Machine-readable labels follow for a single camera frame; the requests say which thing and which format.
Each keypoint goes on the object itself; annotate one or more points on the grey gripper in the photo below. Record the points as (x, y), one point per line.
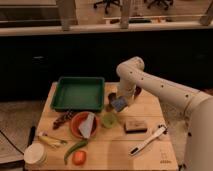
(126, 94)

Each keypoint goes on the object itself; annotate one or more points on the blue sponge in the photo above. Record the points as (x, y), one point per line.
(119, 104)

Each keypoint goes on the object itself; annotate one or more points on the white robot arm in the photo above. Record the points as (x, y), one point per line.
(192, 102)

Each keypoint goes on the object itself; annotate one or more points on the dark brown bowl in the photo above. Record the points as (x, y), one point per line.
(138, 90)

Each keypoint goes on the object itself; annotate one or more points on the brown scrub block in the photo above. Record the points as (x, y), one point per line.
(132, 126)

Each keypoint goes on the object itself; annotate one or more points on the green plastic tray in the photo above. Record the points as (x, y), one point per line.
(79, 93)

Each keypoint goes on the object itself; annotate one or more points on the white folded cloth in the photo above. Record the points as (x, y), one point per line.
(85, 127)

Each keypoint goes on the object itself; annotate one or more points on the orange bowl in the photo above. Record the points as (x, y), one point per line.
(77, 119)

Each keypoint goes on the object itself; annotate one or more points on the brown toy sausage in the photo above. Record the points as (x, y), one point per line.
(62, 119)

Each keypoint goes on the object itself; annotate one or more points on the green chili pepper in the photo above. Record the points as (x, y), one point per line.
(73, 148)

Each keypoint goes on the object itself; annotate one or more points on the orange tomato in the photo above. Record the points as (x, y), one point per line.
(79, 157)

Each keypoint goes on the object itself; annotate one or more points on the yellow toy utensils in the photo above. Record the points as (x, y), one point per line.
(51, 141)

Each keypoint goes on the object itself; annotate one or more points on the office chair base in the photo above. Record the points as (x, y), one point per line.
(107, 3)

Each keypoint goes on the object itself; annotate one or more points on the white round lid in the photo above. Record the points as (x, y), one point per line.
(35, 154)

